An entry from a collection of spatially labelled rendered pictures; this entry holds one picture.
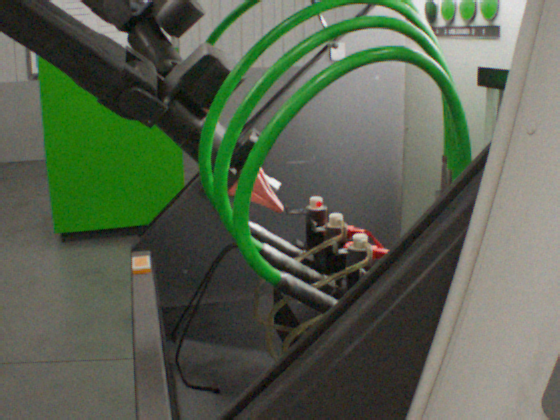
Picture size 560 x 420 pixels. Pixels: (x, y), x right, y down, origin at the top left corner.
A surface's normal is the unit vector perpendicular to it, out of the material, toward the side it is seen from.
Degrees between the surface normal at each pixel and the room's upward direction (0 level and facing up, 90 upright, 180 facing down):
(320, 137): 90
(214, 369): 0
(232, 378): 0
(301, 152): 90
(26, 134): 90
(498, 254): 76
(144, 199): 90
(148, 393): 0
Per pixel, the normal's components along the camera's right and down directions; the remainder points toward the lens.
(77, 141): 0.28, 0.26
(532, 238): -0.95, -0.15
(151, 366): -0.01, -0.96
